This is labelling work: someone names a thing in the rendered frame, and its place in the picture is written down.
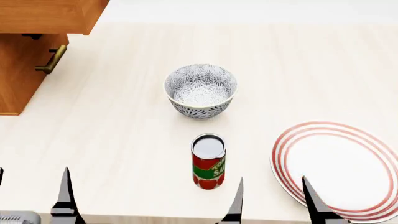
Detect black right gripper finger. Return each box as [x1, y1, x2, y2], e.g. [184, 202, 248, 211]
[217, 177, 244, 224]
[302, 175, 351, 224]

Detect wooden drawer cabinet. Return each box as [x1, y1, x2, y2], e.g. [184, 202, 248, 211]
[0, 0, 110, 116]

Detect white plate red rings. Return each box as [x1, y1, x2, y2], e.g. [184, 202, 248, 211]
[269, 121, 398, 222]

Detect tomato sauce can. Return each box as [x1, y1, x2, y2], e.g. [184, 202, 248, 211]
[190, 133, 227, 190]

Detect patterned white grey bowl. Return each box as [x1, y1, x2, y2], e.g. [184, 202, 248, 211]
[164, 63, 239, 121]

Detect grey ribbed wrist camera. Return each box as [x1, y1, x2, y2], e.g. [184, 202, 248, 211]
[0, 210, 42, 224]

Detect brass drawer handle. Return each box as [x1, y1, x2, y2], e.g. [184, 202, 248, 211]
[34, 44, 68, 75]

